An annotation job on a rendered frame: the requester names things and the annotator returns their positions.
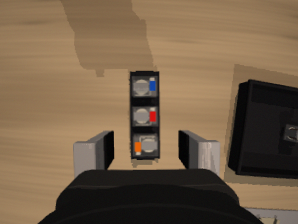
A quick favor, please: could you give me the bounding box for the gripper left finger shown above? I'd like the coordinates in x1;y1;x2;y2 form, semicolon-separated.
73;131;114;179

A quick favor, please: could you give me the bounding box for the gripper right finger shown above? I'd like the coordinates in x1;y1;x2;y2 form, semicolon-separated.
178;130;220;177

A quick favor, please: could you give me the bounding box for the grey mounting plate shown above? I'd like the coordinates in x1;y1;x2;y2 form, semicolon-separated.
243;207;298;224

